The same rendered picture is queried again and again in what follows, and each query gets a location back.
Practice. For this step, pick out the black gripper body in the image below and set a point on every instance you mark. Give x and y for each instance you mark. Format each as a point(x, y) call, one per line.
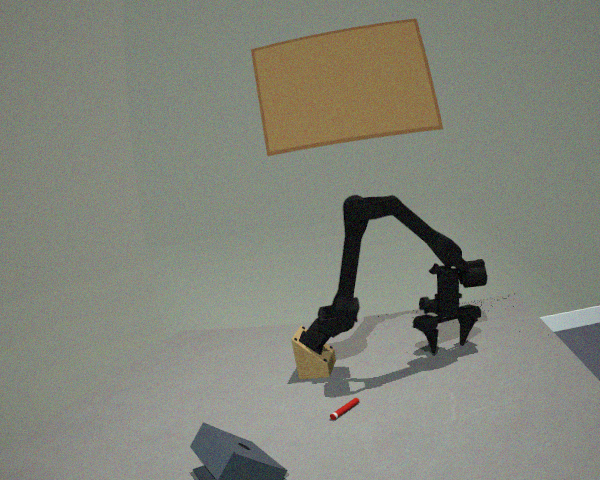
point(448, 306)

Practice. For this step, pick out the red cylinder with white band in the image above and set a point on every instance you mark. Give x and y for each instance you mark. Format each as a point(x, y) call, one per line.
point(346, 407)

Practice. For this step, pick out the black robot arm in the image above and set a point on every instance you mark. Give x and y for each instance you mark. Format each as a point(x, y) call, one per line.
point(340, 315)

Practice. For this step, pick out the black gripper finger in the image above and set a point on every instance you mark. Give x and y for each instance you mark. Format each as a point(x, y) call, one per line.
point(465, 327)
point(432, 337)

